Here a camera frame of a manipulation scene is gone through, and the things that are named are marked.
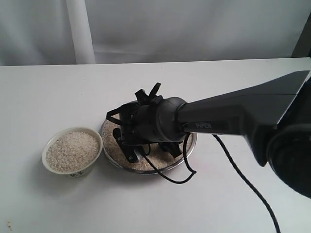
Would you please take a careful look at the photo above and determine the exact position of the white ceramic rice bowl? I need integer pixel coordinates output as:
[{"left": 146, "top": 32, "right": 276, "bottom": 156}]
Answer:
[{"left": 41, "top": 127, "right": 103, "bottom": 178}]

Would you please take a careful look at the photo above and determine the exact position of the white backdrop curtain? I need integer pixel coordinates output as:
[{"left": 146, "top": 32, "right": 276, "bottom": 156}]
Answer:
[{"left": 0, "top": 0, "right": 311, "bottom": 66}]

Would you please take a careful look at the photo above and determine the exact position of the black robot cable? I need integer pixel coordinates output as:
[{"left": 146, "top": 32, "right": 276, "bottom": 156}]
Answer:
[{"left": 106, "top": 106, "right": 282, "bottom": 233}]

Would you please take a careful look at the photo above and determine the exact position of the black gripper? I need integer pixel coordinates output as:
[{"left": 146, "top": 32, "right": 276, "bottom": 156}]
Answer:
[{"left": 113, "top": 101, "right": 182, "bottom": 163}]

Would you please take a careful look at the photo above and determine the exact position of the white vertical pole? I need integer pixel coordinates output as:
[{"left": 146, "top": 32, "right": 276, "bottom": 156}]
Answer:
[{"left": 66, "top": 0, "right": 96, "bottom": 64}]

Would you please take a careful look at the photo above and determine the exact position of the round steel rice tray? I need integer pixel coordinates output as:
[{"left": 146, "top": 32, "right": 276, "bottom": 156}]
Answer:
[{"left": 101, "top": 120, "right": 184, "bottom": 175}]

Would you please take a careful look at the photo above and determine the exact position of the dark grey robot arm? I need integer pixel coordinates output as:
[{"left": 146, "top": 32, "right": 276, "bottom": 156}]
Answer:
[{"left": 106, "top": 70, "right": 311, "bottom": 197}]

